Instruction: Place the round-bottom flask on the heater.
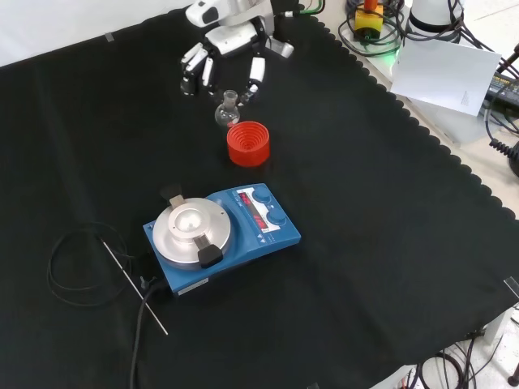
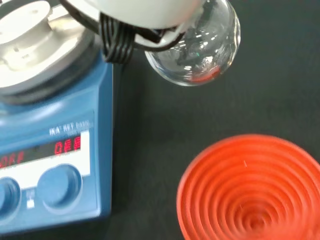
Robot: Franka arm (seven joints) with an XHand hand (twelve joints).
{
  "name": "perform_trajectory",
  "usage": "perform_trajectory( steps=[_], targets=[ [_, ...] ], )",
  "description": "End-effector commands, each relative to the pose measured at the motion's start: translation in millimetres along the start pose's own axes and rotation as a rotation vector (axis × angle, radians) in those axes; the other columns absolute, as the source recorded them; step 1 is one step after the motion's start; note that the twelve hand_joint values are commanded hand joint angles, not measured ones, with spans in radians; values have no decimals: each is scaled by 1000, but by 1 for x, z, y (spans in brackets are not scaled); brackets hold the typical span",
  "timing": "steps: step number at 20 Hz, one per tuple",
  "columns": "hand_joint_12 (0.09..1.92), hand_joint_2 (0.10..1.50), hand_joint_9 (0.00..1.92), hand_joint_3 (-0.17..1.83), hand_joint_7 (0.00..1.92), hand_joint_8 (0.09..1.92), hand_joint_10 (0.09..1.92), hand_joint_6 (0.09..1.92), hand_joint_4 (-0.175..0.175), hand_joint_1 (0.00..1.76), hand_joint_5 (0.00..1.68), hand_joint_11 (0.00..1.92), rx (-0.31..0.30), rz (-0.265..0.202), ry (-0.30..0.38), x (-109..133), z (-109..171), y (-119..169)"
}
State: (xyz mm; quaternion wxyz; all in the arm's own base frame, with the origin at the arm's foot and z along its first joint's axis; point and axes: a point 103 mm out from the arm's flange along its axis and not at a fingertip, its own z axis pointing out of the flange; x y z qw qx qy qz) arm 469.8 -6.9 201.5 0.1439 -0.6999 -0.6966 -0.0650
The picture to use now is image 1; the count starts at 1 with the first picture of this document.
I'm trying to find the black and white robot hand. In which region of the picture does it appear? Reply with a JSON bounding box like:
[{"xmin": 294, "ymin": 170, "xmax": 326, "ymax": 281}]
[{"xmin": 180, "ymin": 0, "xmax": 295, "ymax": 105}]

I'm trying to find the blue heater with steel plate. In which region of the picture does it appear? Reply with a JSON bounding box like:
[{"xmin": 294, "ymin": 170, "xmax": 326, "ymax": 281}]
[{"xmin": 142, "ymin": 182, "xmax": 303, "ymax": 300}]

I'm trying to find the yellow stop button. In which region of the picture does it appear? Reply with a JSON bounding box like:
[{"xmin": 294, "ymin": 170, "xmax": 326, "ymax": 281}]
[{"xmin": 351, "ymin": 0, "xmax": 385, "ymax": 42}]

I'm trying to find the black bench cloth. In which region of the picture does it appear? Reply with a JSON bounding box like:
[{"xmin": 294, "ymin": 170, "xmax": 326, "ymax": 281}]
[{"xmin": 0, "ymin": 0, "xmax": 519, "ymax": 389}]

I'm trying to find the pale white board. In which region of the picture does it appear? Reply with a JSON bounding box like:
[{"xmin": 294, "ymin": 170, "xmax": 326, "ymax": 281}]
[{"xmin": 389, "ymin": 40, "xmax": 504, "ymax": 119}]

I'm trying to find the thin steel probe rod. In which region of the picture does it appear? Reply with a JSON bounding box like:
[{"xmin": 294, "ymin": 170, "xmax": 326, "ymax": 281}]
[{"xmin": 101, "ymin": 238, "xmax": 169, "ymax": 337}]

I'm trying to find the black box with yellow label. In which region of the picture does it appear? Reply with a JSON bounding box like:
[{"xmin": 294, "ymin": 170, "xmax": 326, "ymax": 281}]
[{"xmin": 484, "ymin": 71, "xmax": 519, "ymax": 107}]

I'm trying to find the green cable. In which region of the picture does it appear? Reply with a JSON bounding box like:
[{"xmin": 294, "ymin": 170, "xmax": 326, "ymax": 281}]
[{"xmin": 283, "ymin": 0, "xmax": 328, "ymax": 18}]

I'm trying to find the red ribbed flask ring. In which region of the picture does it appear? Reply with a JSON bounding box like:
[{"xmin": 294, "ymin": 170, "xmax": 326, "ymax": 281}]
[{"xmin": 226, "ymin": 119, "xmax": 272, "ymax": 169}]

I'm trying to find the black heater power cable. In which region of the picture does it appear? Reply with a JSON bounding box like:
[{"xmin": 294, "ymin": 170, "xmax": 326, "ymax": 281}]
[{"xmin": 129, "ymin": 274, "xmax": 168, "ymax": 389}]

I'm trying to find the thin black probe cable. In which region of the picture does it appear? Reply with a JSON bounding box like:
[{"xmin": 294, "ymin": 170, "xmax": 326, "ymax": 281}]
[{"xmin": 47, "ymin": 221, "xmax": 144, "ymax": 306}]

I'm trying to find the coiled black cable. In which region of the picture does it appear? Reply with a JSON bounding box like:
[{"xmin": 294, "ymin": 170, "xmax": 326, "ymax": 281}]
[{"xmin": 487, "ymin": 137, "xmax": 519, "ymax": 179}]

